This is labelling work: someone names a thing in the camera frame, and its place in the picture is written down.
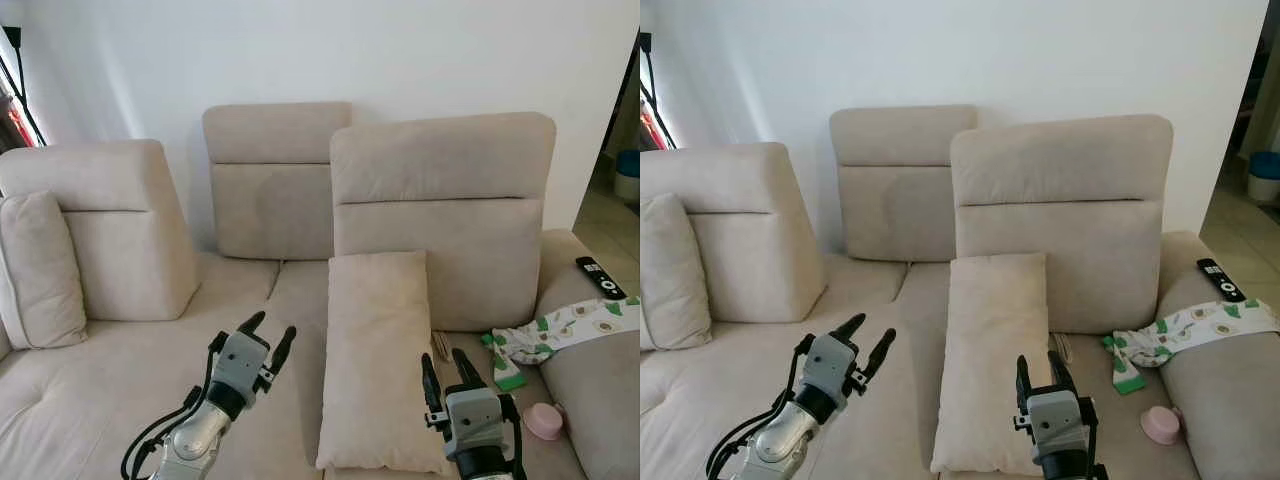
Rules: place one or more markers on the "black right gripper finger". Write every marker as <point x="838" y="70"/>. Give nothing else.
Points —
<point x="466" y="372"/>
<point x="432" y="385"/>
<point x="1060" y="375"/>
<point x="1024" y="385"/>

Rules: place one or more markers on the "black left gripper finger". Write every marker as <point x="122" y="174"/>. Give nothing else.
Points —
<point x="252" y="324"/>
<point x="850" y="327"/>
<point x="283" y="350"/>
<point x="881" y="355"/>

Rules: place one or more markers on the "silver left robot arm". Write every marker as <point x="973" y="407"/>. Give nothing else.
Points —
<point x="775" y="445"/>
<point x="190" y="445"/>

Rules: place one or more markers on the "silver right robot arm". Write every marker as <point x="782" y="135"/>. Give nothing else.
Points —
<point x="488" y="465"/>
<point x="1072" y="468"/>

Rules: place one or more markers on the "long cream pillow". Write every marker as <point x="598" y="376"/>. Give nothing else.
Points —
<point x="990" y="350"/>
<point x="375" y="360"/>

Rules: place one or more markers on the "beige sofa back cushion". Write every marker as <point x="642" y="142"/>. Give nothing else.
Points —
<point x="130" y="260"/>
<point x="440" y="170"/>
<point x="270" y="200"/>
<point x="895" y="200"/>
<point x="1060" y="170"/>
<point x="760" y="260"/>

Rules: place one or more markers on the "beige fabric sofa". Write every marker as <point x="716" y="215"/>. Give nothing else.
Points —
<point x="700" y="410"/>
<point x="90" y="400"/>

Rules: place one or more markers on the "small beige piped pillow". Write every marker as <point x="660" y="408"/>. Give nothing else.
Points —
<point x="672" y="270"/>
<point x="40" y="270"/>

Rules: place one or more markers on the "pink bowl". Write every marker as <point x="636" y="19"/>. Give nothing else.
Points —
<point x="1161" y="426"/>
<point x="543" y="422"/>

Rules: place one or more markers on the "white avocado print cloth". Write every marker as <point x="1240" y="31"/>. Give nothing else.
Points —
<point x="1200" y="328"/>
<point x="570" y="325"/>

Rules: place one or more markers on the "black remote control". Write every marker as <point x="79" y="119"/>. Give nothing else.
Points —
<point x="1221" y="280"/>
<point x="600" y="278"/>

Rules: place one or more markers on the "white bin with blue lid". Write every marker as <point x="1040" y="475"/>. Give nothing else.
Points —
<point x="628" y="175"/>
<point x="1264" y="175"/>

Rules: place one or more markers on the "black metal stand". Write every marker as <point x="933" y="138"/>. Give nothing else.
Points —
<point x="652" y="90"/>
<point x="18" y="75"/>

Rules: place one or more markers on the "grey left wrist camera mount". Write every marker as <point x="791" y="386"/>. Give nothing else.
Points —
<point x="240" y="362"/>
<point x="828" y="364"/>

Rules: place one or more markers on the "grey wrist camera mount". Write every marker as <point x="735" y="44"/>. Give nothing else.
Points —
<point x="240" y="362"/>
<point x="828" y="364"/>
<point x="1058" y="425"/>
<point x="478" y="420"/>

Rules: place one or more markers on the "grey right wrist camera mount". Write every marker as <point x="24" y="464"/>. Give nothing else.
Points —
<point x="478" y="420"/>
<point x="1058" y="425"/>

